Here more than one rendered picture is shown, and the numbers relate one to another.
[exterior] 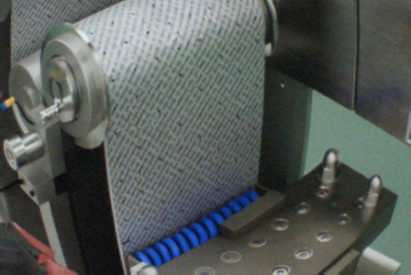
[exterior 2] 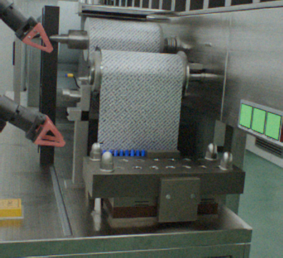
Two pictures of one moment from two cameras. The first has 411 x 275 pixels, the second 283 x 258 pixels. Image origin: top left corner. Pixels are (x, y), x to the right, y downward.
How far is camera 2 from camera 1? 0.75 m
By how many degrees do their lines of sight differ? 36
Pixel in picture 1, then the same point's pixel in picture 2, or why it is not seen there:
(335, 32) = (218, 82)
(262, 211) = (165, 151)
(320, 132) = not seen: outside the picture
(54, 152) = (84, 99)
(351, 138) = not seen: outside the picture
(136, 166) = (113, 108)
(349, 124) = not seen: outside the picture
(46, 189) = (75, 114)
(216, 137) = (154, 115)
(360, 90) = (223, 108)
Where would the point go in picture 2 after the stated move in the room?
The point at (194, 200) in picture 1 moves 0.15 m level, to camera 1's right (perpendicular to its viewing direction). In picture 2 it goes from (140, 140) to (188, 149)
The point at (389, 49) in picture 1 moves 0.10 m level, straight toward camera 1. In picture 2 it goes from (235, 79) to (210, 79)
